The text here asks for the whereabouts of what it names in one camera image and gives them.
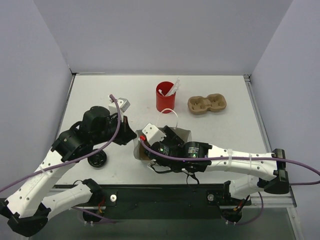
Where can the brown cardboard cup carrier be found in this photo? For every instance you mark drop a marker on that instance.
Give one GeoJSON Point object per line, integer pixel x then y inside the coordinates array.
{"type": "Point", "coordinates": [143, 155]}
{"type": "Point", "coordinates": [199, 105]}

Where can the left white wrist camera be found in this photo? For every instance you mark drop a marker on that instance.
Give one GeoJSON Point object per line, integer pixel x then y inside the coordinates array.
{"type": "Point", "coordinates": [123, 105]}

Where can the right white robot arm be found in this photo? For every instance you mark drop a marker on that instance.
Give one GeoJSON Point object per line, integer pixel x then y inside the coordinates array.
{"type": "Point", "coordinates": [263, 172]}

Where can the light blue paper bag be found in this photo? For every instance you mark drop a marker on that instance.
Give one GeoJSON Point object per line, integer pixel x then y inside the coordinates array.
{"type": "Point", "coordinates": [184, 135]}

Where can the stacked black cup lids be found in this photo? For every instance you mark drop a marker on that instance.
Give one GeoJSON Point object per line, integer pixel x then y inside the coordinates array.
{"type": "Point", "coordinates": [98, 160]}

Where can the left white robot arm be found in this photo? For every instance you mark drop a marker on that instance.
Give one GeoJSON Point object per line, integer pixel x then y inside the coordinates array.
{"type": "Point", "coordinates": [30, 208]}

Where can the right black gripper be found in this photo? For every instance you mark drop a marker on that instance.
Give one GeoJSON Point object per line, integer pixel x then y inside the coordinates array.
{"type": "Point", "coordinates": [171, 136]}

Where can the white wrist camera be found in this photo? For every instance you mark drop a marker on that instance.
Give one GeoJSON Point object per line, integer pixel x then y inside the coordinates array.
{"type": "Point", "coordinates": [123, 105]}
{"type": "Point", "coordinates": [153, 134]}

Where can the aluminium table frame rail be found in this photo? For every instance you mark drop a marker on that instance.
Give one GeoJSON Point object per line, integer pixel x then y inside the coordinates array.
{"type": "Point", "coordinates": [272, 201]}

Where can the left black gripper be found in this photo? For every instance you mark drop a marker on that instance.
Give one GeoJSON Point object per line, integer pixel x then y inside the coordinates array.
{"type": "Point", "coordinates": [124, 130]}

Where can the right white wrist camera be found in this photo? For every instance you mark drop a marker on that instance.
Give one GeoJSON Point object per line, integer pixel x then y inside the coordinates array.
{"type": "Point", "coordinates": [153, 134]}

